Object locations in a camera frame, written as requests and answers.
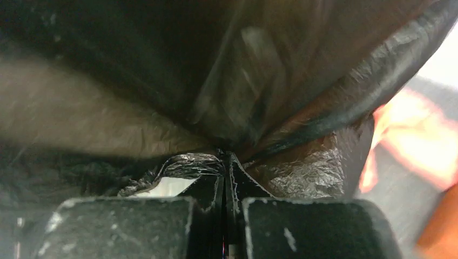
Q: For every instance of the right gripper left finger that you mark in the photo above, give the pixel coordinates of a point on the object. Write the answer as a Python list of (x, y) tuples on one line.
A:
[(184, 226)]

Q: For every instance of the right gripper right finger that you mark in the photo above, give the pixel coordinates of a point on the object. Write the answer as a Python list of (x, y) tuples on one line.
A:
[(259, 225)]

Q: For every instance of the black plastic trash bag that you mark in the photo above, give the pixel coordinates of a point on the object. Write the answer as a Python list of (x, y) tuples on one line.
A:
[(95, 93)]

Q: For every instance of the orange wooden compartment tray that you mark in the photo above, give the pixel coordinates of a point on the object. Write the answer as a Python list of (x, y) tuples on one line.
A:
[(439, 238)]

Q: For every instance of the pink crumpled cloth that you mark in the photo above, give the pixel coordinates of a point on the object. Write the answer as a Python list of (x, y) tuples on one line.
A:
[(417, 133)]

